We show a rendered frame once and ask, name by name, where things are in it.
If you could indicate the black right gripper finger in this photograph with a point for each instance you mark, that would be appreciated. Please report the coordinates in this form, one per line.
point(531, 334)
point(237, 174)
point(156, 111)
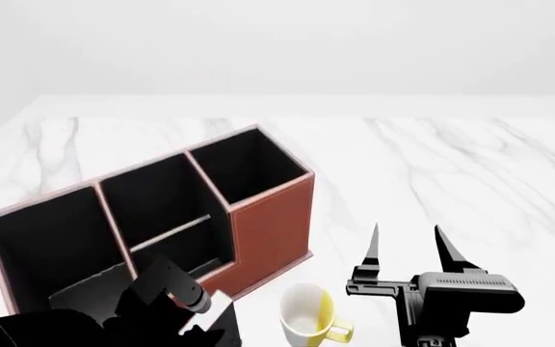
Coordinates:
point(453, 260)
point(373, 265)

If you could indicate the brown leather desk caddy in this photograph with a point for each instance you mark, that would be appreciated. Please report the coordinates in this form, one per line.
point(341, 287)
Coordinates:
point(270, 231)

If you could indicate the black right gripper camera box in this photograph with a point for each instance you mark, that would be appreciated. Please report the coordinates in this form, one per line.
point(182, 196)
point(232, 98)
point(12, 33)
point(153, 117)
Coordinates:
point(470, 294)

